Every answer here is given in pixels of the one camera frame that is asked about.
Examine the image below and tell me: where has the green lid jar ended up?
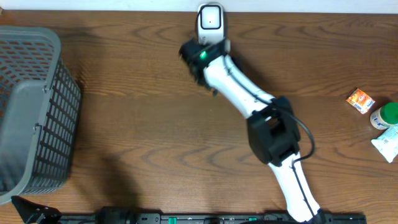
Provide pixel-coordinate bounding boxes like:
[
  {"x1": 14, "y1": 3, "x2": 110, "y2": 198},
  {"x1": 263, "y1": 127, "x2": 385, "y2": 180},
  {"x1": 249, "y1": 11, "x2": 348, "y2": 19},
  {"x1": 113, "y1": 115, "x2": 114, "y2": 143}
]
[{"x1": 370, "y1": 102, "x2": 398, "y2": 130}]

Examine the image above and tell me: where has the white barcode scanner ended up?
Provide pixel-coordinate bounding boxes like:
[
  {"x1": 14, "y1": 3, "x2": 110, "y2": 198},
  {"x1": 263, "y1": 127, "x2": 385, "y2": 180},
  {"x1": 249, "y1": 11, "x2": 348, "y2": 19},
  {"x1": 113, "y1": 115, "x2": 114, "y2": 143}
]
[{"x1": 197, "y1": 2, "x2": 225, "y2": 45}]

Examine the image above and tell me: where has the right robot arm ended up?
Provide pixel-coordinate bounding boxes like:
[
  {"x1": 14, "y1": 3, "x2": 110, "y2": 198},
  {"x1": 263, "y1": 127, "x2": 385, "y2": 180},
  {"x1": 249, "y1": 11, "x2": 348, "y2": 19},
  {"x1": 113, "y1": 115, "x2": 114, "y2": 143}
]
[{"x1": 179, "y1": 39, "x2": 325, "y2": 223}]

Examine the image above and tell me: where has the orange snack packet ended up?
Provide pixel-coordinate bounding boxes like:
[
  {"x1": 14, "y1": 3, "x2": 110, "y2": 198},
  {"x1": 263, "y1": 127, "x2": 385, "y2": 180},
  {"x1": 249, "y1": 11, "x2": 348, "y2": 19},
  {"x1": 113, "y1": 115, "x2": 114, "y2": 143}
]
[{"x1": 346, "y1": 88, "x2": 375, "y2": 114}]

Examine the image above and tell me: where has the grey plastic basket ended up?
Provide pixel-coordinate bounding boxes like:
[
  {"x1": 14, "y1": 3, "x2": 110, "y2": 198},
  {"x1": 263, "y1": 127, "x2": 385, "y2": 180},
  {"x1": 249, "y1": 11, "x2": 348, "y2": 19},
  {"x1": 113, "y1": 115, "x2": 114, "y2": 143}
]
[{"x1": 1, "y1": 26, "x2": 82, "y2": 204}]

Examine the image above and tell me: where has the light blue wipes pack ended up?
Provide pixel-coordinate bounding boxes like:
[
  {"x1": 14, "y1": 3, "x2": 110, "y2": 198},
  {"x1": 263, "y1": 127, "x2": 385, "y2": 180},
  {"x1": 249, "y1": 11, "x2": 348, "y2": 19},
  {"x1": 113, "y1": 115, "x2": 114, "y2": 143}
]
[{"x1": 371, "y1": 125, "x2": 397, "y2": 163}]

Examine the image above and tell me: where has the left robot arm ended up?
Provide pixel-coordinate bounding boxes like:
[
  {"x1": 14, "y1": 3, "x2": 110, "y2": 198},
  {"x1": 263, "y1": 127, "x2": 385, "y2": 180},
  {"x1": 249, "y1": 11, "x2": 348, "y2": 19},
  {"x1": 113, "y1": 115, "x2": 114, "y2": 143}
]
[{"x1": 11, "y1": 196, "x2": 62, "y2": 224}]

